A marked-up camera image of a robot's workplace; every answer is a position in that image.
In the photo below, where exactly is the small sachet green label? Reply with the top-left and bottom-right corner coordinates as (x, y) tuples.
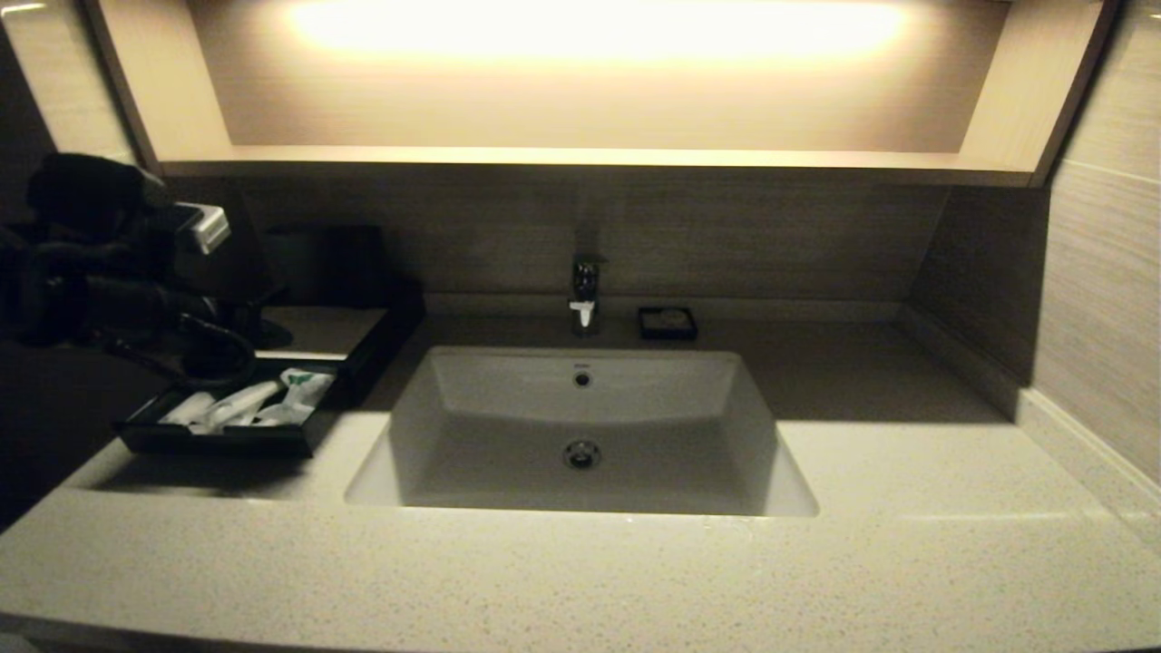
(257, 367), (337, 427)

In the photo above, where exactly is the dental kit packet green label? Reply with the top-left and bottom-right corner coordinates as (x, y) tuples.
(192, 381), (282, 434)

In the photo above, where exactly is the black plastic cup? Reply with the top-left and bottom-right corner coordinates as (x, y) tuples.
(331, 224), (387, 307)

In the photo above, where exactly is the black pull-out drawer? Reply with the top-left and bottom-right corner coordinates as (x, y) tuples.
(116, 361), (344, 457)

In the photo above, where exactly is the grey cup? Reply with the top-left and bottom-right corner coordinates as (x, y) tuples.
(266, 227), (334, 305)

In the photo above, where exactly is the small white packet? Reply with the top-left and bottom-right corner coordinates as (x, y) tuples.
(159, 392), (217, 425)

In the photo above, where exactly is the black amenity tray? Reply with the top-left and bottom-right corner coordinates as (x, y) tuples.
(259, 278), (427, 406)

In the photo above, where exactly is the chrome faucet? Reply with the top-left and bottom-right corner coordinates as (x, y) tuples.
(569, 255), (609, 334)

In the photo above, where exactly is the black soap dish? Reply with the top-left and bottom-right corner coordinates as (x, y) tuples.
(637, 307), (698, 342)

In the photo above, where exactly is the white ceramic sink basin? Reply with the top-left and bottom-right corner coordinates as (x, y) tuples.
(345, 346), (819, 518)

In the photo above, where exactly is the warm niche light strip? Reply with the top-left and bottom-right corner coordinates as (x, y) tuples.
(290, 0), (908, 69)

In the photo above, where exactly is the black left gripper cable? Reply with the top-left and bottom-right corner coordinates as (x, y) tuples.
(104, 313), (261, 386)

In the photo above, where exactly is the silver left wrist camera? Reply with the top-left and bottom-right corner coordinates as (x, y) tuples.
(190, 205), (233, 256)

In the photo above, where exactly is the wooden wall niche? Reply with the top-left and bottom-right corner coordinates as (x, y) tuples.
(82, 0), (1118, 189)

